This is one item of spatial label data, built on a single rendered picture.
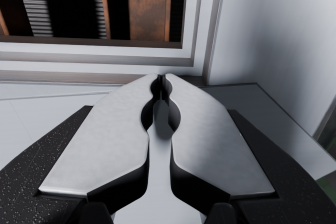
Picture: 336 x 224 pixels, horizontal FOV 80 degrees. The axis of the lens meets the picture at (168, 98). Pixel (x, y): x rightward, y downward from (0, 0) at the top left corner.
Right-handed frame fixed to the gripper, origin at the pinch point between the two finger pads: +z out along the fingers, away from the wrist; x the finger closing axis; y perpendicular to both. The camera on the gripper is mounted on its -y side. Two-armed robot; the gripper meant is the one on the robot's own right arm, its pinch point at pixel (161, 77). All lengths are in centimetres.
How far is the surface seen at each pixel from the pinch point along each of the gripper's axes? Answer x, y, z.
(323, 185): 135, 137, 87
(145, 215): -1.2, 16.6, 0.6
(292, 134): 10.2, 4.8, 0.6
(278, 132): 9.0, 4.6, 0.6
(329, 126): 33.8, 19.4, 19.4
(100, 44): -4.7, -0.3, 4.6
